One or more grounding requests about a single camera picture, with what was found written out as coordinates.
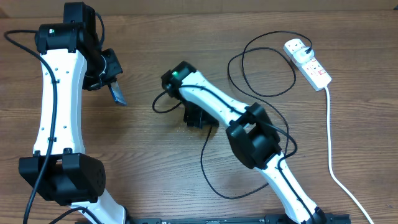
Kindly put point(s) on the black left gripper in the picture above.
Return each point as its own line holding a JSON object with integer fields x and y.
{"x": 115, "y": 67}

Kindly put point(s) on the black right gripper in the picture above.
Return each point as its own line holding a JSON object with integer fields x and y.
{"x": 199, "y": 122}

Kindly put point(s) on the blue Samsung Galaxy smartphone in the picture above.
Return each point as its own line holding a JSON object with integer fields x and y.
{"x": 117, "y": 94}

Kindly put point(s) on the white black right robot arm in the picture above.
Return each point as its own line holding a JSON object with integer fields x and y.
{"x": 253, "y": 138}

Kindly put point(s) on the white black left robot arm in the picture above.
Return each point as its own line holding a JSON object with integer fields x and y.
{"x": 59, "y": 169}

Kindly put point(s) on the white charger plug adapter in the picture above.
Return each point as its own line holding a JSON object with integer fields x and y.
{"x": 303, "y": 55}

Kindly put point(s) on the white power extension strip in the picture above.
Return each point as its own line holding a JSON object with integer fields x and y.
{"x": 313, "y": 71}

